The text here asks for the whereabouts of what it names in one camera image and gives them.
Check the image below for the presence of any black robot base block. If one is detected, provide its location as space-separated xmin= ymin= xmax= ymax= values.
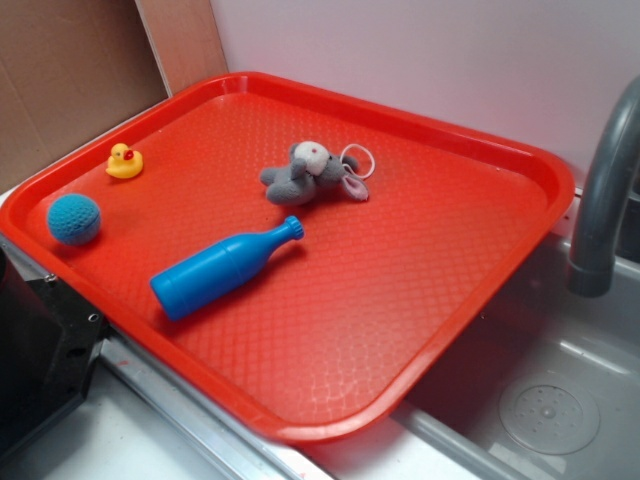
xmin=1 ymin=253 xmax=106 ymax=461

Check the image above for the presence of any blue plastic bottle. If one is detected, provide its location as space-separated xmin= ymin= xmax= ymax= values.
xmin=150 ymin=216 xmax=305 ymax=321

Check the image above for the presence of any red plastic tray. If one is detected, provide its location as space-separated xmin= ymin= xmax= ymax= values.
xmin=1 ymin=73 xmax=574 ymax=444

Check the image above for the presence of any grey plush mouse toy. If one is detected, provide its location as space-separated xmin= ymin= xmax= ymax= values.
xmin=259 ymin=141 xmax=376 ymax=207

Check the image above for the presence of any yellow rubber duck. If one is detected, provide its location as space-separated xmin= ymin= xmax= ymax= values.
xmin=106 ymin=143 xmax=144 ymax=179

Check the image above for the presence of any blue crocheted ball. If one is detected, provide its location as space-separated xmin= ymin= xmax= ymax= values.
xmin=46 ymin=194 xmax=102 ymax=246

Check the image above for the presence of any grey toy sink basin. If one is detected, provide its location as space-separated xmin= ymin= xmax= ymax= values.
xmin=308 ymin=239 xmax=639 ymax=479

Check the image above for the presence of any grey sink faucet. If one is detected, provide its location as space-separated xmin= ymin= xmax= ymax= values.
xmin=567 ymin=79 xmax=639 ymax=298

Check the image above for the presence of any brown cardboard panel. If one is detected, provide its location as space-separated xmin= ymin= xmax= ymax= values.
xmin=1 ymin=1 xmax=227 ymax=191

